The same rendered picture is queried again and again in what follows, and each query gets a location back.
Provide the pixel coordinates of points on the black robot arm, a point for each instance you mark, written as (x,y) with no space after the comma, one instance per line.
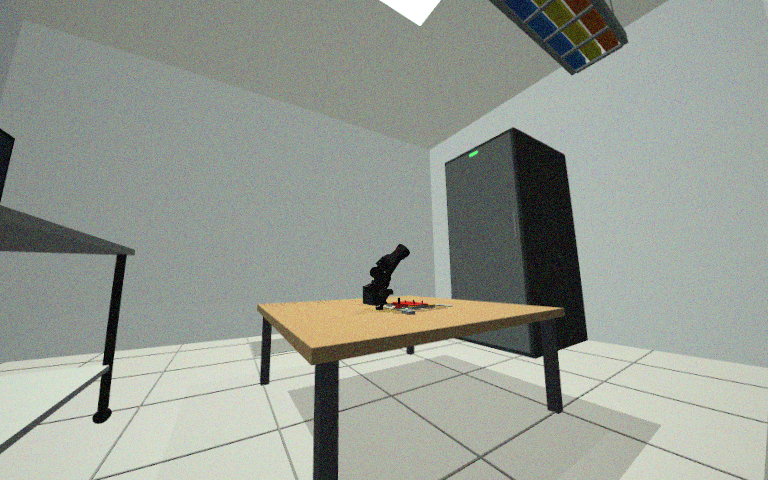
(387,263)

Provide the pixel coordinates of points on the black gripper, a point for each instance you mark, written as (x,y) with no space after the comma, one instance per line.
(384,293)

